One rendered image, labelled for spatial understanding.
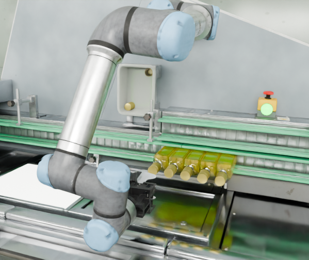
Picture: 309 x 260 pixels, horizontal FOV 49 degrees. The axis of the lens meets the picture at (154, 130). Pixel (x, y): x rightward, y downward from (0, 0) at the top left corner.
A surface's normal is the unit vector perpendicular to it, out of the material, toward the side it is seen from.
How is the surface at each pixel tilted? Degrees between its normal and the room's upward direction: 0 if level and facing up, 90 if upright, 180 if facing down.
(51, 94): 0
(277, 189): 0
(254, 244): 90
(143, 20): 26
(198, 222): 90
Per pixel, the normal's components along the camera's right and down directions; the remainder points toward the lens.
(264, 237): 0.04, -0.97
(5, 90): 0.95, 0.11
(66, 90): -0.32, 0.22
